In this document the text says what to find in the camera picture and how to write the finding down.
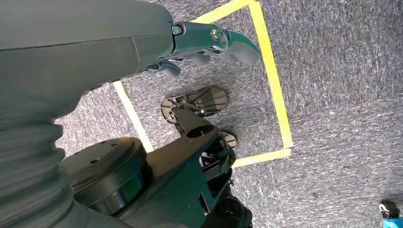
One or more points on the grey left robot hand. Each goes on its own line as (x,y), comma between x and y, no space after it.
(78,47)

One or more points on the blue metal shelf rack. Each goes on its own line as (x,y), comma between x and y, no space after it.
(393,223)

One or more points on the black robot foot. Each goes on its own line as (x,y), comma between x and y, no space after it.
(211,100)
(231,140)

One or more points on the black robot leg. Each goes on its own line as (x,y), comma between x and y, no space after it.
(176,182)

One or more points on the yellow floor tape square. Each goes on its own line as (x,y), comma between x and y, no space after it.
(272,78)

